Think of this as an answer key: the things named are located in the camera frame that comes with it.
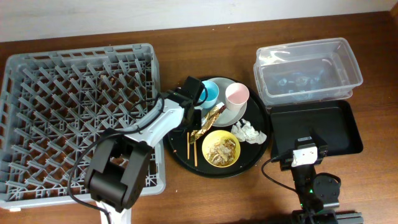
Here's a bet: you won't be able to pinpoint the blue cup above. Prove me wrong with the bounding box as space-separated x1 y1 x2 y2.
198 80 219 109

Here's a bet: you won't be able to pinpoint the gold snack wrapper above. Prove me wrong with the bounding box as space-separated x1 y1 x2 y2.
189 103 226 144

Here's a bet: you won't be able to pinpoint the pink cup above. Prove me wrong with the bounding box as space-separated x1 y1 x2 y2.
225 83 249 111

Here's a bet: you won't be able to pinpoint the white tissue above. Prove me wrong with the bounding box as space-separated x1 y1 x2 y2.
231 119 267 144

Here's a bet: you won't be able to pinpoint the yellow bowl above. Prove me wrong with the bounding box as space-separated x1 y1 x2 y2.
201 130 241 168

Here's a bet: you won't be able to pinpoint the wooden chopstick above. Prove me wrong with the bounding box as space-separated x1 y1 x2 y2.
187 132 190 160
193 141 198 167

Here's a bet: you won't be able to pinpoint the food scraps with rice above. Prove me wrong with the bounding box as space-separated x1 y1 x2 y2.
206 139 236 167

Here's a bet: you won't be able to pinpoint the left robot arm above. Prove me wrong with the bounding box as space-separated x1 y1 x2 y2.
84 77 205 223

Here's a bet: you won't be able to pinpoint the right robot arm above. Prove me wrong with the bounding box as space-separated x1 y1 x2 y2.
279 128 364 224

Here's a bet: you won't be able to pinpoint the grey dishwasher rack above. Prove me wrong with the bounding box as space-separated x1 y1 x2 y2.
1 44 160 210

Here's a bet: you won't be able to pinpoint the black rectangular tray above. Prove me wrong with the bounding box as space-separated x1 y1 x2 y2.
270 100 364 157

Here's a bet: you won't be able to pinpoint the grey plate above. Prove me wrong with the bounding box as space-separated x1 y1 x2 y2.
196 77 248 127

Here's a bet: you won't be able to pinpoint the round black tray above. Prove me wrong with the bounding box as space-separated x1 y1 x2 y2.
164 89 271 178

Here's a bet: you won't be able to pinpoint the clear plastic bin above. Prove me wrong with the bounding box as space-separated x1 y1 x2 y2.
253 37 363 108

